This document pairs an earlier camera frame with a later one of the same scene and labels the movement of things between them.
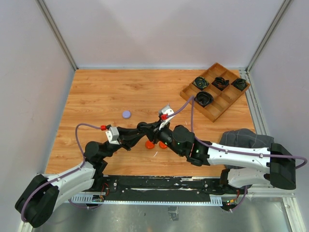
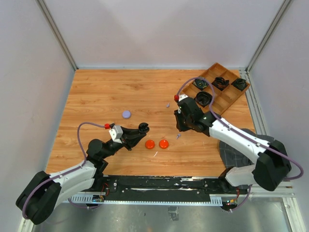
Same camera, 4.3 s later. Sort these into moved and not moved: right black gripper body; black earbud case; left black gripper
Moved: right black gripper body
Not moved: left black gripper; black earbud case
